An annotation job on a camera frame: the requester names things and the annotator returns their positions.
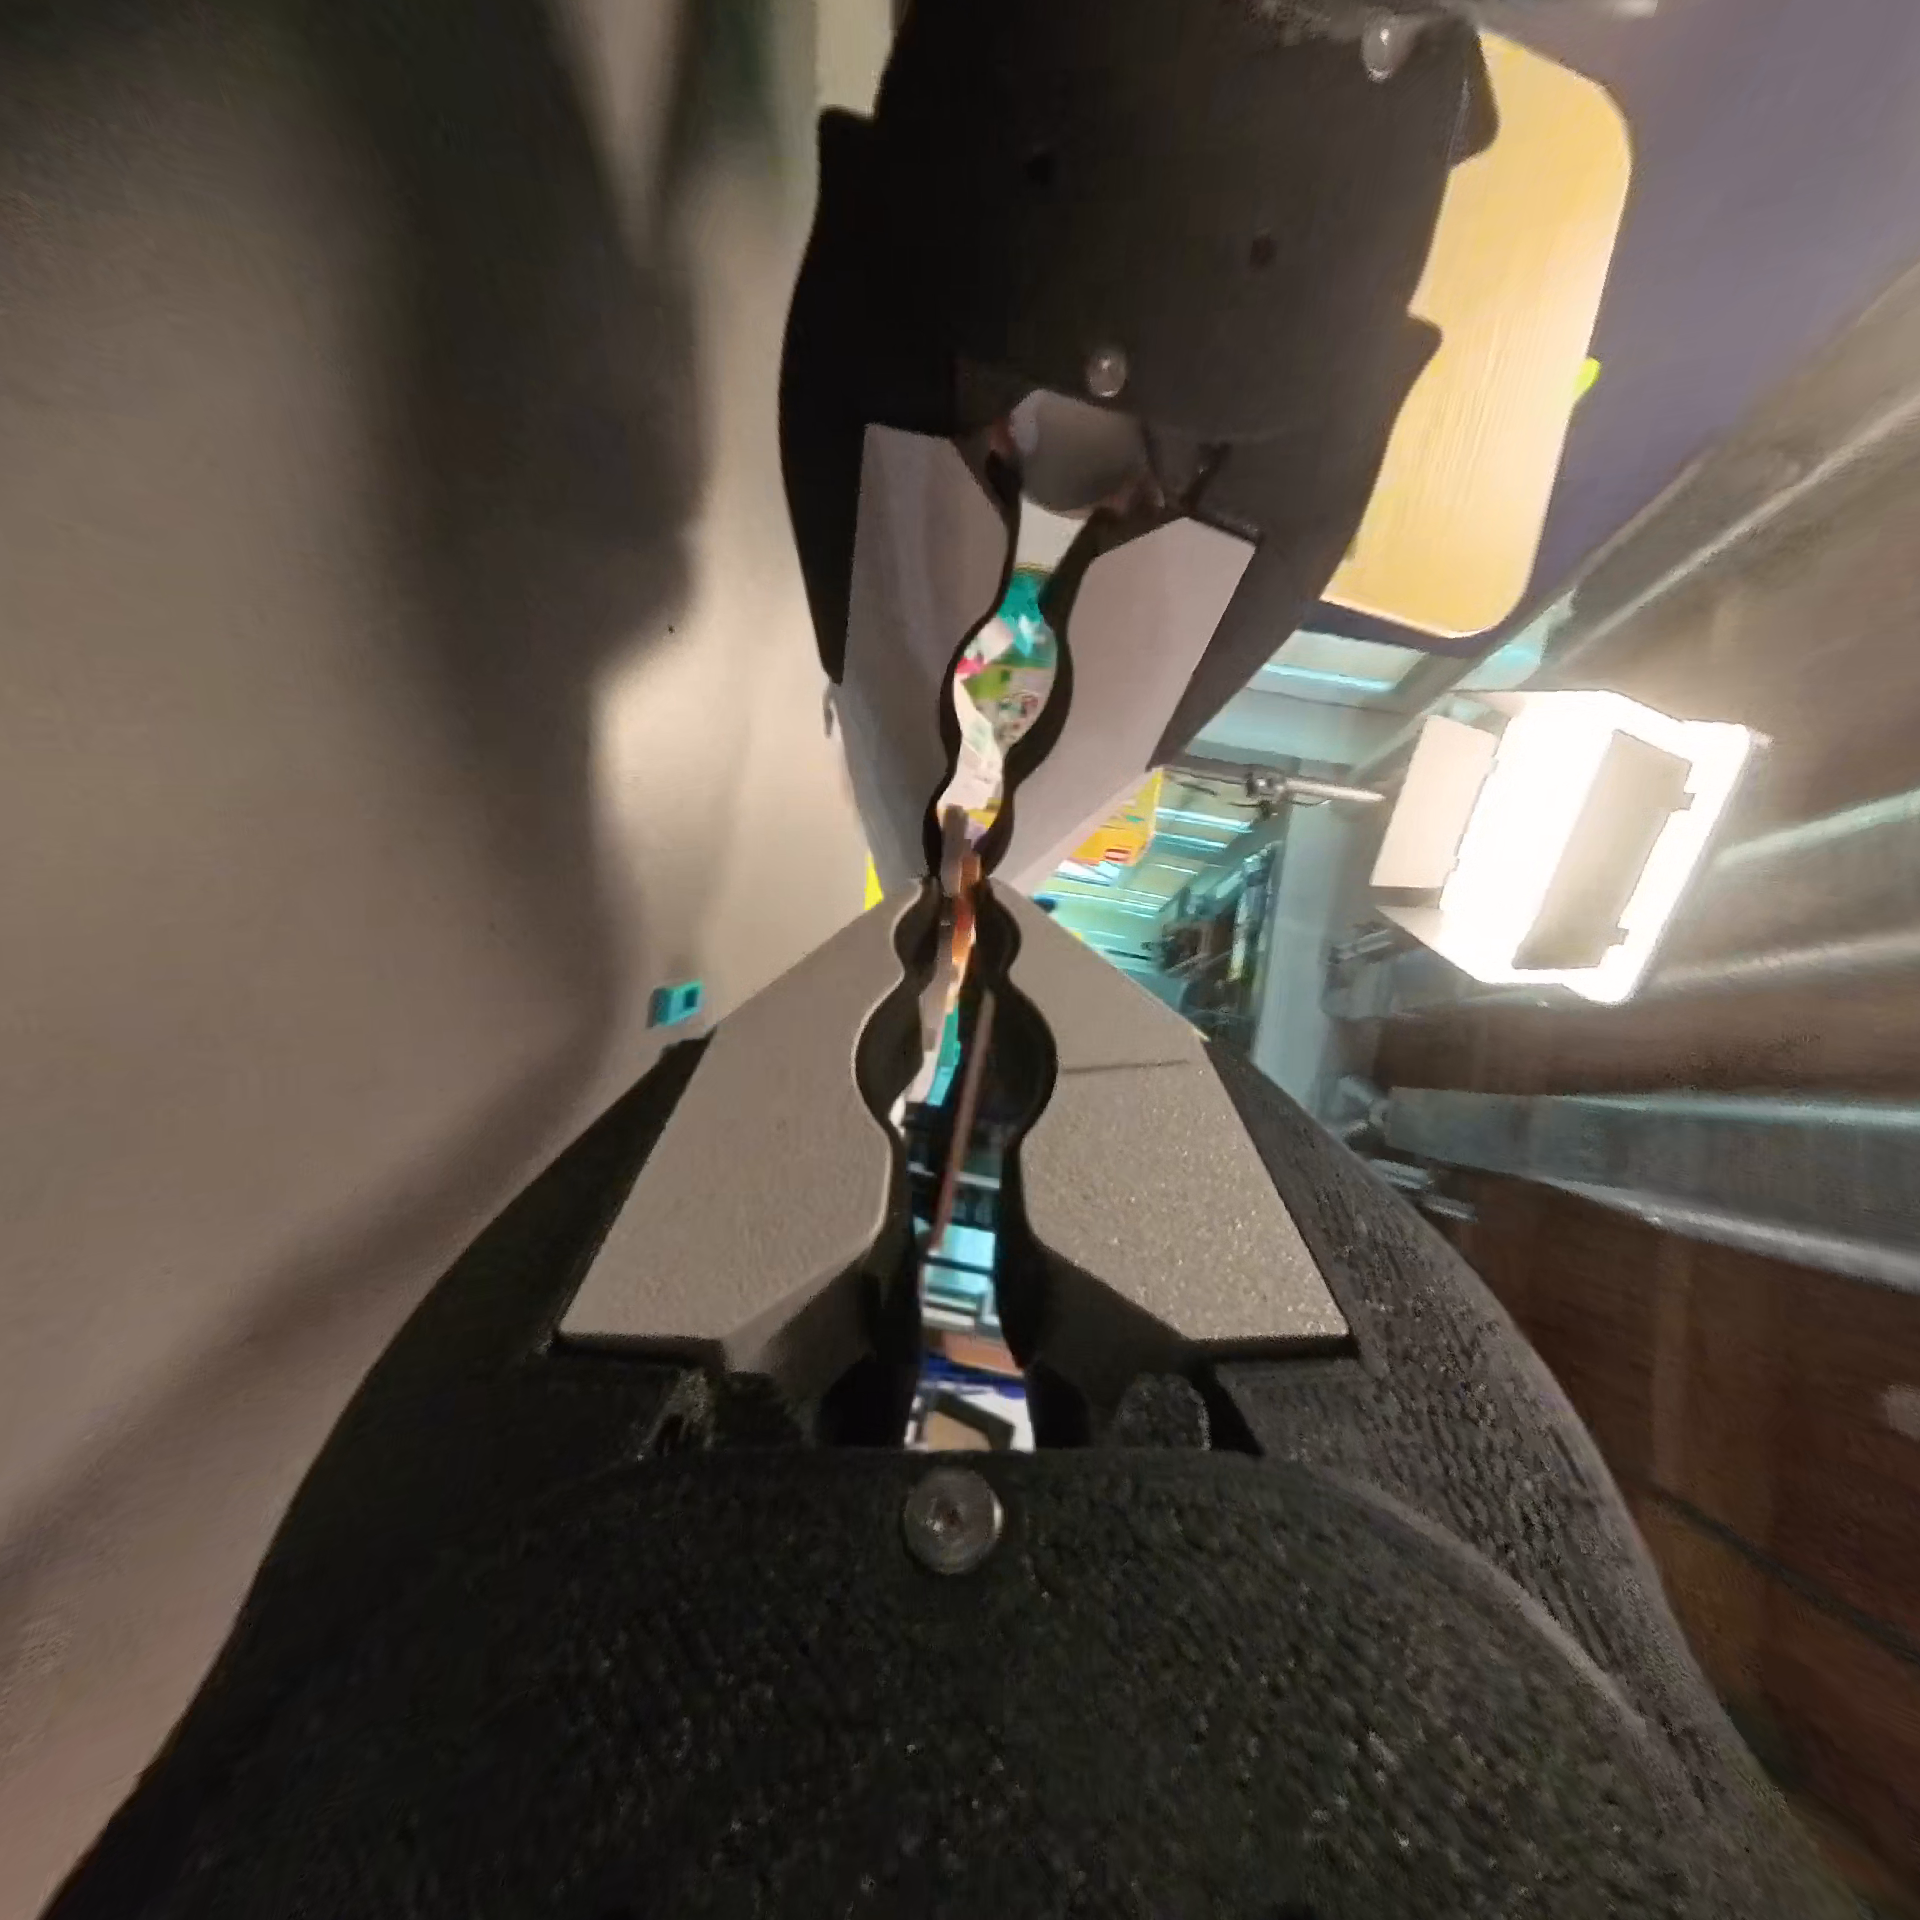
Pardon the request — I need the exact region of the silver ventilation duct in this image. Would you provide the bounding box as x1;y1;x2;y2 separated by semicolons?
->
1349;1081;1920;1249

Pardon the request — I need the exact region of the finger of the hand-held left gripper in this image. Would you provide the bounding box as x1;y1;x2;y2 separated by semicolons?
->
977;509;1263;895
829;424;1025;909

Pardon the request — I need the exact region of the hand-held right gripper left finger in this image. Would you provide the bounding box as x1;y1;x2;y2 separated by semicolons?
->
556;881;945;1447

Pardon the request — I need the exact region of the round white brick plate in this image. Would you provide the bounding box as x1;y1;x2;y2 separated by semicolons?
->
901;804;1004;1120

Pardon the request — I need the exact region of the large black display screen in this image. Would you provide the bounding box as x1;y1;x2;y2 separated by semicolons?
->
1476;0;1920;646

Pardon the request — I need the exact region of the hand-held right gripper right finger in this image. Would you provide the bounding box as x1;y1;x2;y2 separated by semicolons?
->
980;881;1356;1447

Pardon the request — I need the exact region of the white lamp light panel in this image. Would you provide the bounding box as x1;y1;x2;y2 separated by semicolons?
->
1373;687;1772;1005

